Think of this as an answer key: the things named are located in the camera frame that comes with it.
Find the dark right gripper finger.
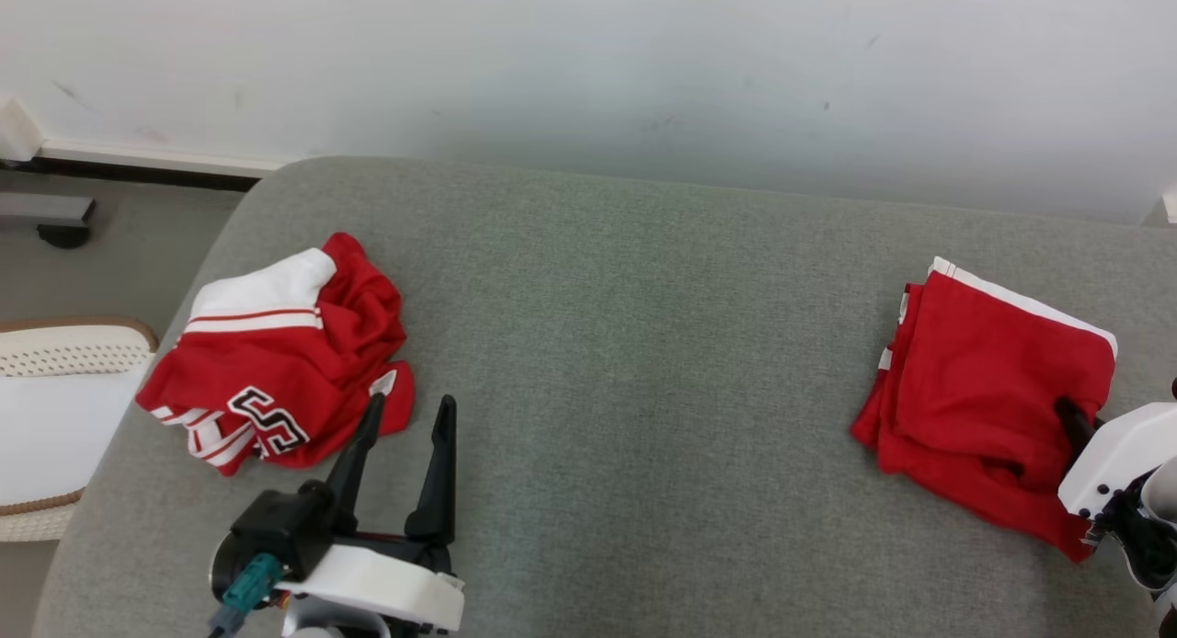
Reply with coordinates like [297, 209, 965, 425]
[1055, 397, 1102, 455]

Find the red garment with white trim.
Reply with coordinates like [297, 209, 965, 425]
[851, 256, 1119, 564]

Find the white wall skirting strip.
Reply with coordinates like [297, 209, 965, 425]
[0, 96, 288, 179]

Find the teal camera cable connector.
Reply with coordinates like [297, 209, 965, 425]
[207, 553, 282, 638]

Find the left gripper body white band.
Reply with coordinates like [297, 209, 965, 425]
[276, 526, 466, 635]

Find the grey base with black wheel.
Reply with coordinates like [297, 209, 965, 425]
[0, 192, 97, 250]

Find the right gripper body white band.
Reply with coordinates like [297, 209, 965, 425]
[1057, 402, 1177, 519]

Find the white perforated laundry basket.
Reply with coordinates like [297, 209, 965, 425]
[0, 318, 160, 543]

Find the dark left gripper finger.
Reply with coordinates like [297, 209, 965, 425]
[405, 394, 458, 545]
[326, 394, 387, 534]

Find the red jersey with number print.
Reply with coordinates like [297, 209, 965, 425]
[136, 232, 417, 478]

